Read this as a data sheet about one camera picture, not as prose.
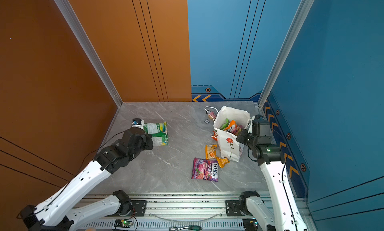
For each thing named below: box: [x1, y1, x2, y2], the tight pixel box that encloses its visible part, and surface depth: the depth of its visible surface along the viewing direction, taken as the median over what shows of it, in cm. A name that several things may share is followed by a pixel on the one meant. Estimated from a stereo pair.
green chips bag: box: [219, 118, 230, 130], surface depth 93 cm
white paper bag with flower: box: [204, 106, 251, 162], surface depth 83 cm
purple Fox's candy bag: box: [191, 157, 219, 183], surface depth 84 cm
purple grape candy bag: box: [230, 125, 243, 136], surface depth 82 cm
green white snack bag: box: [143, 122, 169, 146], surface depth 80 cm
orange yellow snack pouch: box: [205, 144, 230, 168], surface depth 92 cm
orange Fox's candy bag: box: [224, 120, 238, 133], surface depth 80 cm
